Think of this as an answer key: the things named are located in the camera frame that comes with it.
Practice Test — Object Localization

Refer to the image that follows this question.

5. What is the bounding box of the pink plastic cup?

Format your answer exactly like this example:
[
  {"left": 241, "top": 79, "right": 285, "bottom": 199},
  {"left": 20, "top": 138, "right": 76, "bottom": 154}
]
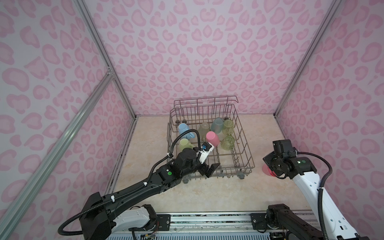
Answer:
[
  {"left": 262, "top": 164, "right": 276, "bottom": 177},
  {"left": 206, "top": 131, "right": 220, "bottom": 148}
]

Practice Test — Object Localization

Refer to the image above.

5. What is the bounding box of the light green ceramic mug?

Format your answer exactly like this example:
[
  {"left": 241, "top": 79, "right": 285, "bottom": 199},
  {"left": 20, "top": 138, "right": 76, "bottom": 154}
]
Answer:
[{"left": 179, "top": 139, "right": 195, "bottom": 152}]

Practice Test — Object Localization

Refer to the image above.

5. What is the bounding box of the pale yellow plastic cup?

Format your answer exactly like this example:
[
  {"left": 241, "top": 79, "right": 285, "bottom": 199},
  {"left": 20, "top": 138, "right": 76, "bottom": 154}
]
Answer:
[{"left": 198, "top": 123, "right": 211, "bottom": 138}]

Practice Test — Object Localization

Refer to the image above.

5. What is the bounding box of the teal plastic cup front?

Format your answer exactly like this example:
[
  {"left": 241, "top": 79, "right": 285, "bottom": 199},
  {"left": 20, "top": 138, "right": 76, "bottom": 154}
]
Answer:
[{"left": 210, "top": 118, "right": 224, "bottom": 135}]

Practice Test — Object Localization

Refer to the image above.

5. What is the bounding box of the light blue ceramic mug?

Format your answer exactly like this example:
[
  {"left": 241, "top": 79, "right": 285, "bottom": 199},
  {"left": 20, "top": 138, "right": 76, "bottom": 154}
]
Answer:
[{"left": 178, "top": 123, "right": 195, "bottom": 140}]

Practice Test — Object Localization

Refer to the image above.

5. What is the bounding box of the yellow-green plastic cup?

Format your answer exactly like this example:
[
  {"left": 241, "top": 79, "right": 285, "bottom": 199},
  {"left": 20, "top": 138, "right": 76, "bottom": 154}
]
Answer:
[{"left": 221, "top": 135, "right": 235, "bottom": 151}]

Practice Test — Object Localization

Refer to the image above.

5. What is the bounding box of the green transparent plastic cup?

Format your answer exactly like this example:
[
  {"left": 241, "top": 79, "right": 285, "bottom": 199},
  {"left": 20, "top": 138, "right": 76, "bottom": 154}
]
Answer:
[{"left": 222, "top": 119, "right": 235, "bottom": 136}]

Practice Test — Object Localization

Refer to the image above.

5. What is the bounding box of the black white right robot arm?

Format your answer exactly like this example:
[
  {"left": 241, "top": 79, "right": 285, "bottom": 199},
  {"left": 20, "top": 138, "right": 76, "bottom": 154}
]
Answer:
[{"left": 263, "top": 140, "right": 364, "bottom": 240}]

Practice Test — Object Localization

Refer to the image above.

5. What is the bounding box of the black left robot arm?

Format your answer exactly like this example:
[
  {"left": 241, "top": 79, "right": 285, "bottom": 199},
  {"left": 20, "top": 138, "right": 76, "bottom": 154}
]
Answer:
[{"left": 80, "top": 143, "right": 219, "bottom": 240}]

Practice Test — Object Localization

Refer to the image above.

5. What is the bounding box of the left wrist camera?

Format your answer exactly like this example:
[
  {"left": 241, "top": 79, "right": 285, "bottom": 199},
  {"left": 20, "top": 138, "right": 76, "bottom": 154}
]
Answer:
[{"left": 199, "top": 142, "right": 215, "bottom": 164}]

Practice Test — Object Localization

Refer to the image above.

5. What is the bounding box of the grey wire dish rack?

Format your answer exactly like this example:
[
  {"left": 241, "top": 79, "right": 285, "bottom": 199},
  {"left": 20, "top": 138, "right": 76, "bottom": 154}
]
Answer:
[{"left": 167, "top": 96, "right": 255, "bottom": 179}]

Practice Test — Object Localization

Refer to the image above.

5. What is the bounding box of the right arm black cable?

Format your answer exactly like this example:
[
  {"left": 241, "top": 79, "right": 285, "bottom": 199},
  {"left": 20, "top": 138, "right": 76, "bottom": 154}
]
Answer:
[{"left": 296, "top": 151, "right": 334, "bottom": 240}]

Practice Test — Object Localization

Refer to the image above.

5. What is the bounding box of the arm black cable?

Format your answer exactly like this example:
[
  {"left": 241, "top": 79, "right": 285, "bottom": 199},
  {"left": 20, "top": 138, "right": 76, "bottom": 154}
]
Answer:
[
  {"left": 57, "top": 128, "right": 202, "bottom": 237},
  {"left": 296, "top": 151, "right": 334, "bottom": 240}
]

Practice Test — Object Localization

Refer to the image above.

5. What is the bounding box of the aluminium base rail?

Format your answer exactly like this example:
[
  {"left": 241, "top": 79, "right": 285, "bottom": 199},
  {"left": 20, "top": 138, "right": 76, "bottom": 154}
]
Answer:
[{"left": 80, "top": 211, "right": 343, "bottom": 240}]

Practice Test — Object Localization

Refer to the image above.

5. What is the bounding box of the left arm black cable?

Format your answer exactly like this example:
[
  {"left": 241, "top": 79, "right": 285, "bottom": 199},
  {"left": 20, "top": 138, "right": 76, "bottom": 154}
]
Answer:
[{"left": 57, "top": 128, "right": 202, "bottom": 237}]

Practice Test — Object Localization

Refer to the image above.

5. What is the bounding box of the left aluminium frame strut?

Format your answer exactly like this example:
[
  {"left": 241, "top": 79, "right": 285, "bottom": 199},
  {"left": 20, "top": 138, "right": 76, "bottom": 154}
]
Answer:
[{"left": 1, "top": 70, "right": 115, "bottom": 240}]

